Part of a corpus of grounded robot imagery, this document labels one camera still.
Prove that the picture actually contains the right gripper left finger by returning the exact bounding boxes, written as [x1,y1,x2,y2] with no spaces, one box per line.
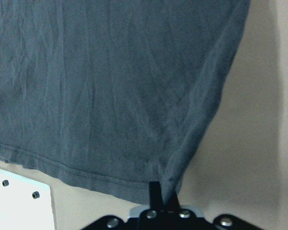
[149,182,164,210]

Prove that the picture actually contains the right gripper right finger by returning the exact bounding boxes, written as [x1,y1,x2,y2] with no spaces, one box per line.
[168,191,180,210]

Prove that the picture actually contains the black printed t-shirt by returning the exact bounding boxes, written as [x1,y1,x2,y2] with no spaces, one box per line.
[0,0,250,204]

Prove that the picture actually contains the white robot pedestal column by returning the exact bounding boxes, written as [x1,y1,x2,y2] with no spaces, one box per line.
[0,169,55,230]

